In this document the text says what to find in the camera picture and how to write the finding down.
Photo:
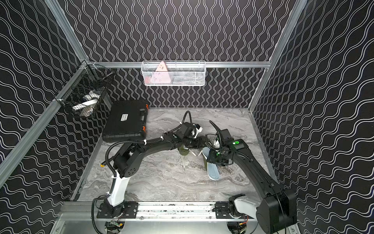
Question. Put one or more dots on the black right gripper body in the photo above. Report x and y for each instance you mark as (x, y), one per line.
(217, 157)

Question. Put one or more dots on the green shoe one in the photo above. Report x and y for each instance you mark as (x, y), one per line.
(183, 151)
(210, 167)

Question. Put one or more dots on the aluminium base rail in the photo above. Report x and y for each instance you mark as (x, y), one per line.
(175, 210)

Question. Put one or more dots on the black wire basket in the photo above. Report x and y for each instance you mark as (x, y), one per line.
(95, 78)

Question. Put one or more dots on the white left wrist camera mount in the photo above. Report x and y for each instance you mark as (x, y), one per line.
(198, 129)

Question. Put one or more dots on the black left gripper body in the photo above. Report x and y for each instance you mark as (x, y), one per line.
(192, 141)

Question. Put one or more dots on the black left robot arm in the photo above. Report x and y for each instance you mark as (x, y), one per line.
(125, 157)

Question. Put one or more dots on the white wire basket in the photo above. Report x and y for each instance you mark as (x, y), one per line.
(182, 73)

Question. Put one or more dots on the white items in black basket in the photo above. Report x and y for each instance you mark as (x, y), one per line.
(86, 107)

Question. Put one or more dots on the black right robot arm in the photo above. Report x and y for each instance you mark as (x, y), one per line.
(277, 208)

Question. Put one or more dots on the pink triangle card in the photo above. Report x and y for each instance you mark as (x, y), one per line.
(161, 74)

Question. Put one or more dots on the black tool case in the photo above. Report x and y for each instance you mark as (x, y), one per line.
(126, 121)

